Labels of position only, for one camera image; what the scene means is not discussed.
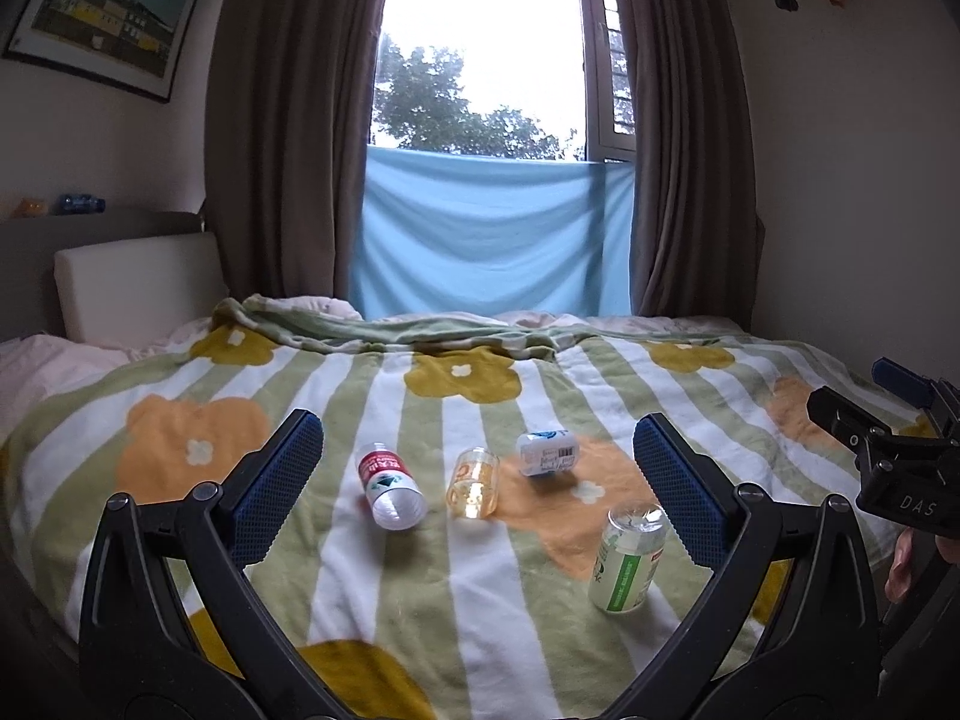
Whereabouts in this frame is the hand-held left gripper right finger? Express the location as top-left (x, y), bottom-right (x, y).
top-left (606, 412), bottom-right (880, 720)

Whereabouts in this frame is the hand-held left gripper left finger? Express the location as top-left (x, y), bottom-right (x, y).
top-left (77, 409), bottom-right (346, 720)

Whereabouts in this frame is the white blue label cup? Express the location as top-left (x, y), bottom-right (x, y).
top-left (517, 428), bottom-right (581, 478)

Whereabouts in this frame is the white headboard cushion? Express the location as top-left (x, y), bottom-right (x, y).
top-left (53, 232), bottom-right (230, 347)

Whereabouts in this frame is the grey headboard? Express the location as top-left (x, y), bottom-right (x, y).
top-left (0, 205), bottom-right (220, 344)

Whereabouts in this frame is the person's right hand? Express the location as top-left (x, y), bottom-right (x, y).
top-left (884, 529), bottom-right (920, 602)

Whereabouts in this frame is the window frame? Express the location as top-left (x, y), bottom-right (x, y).
top-left (371, 0), bottom-right (640, 166)

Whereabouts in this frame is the brown curtain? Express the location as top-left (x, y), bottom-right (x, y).
top-left (606, 0), bottom-right (767, 317)
top-left (205, 0), bottom-right (400, 316)

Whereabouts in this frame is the red label clear plastic cup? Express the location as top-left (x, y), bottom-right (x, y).
top-left (357, 444), bottom-right (428, 530)

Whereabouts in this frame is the clear cup with orange print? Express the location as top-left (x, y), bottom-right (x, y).
top-left (445, 447), bottom-right (500, 521)

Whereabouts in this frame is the light blue cloth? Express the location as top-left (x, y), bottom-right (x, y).
top-left (348, 146), bottom-right (640, 317)

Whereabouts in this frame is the green label clear cup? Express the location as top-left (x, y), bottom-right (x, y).
top-left (589, 503), bottom-right (669, 614)

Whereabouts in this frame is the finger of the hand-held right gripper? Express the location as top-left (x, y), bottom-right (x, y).
top-left (807, 385), bottom-right (895, 460)
top-left (871, 358), bottom-right (938, 412)

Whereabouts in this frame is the striped floral blanket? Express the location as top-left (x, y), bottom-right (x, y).
top-left (0, 292), bottom-right (938, 720)

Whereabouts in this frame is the framed building picture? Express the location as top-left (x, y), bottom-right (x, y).
top-left (2, 0), bottom-right (204, 103)

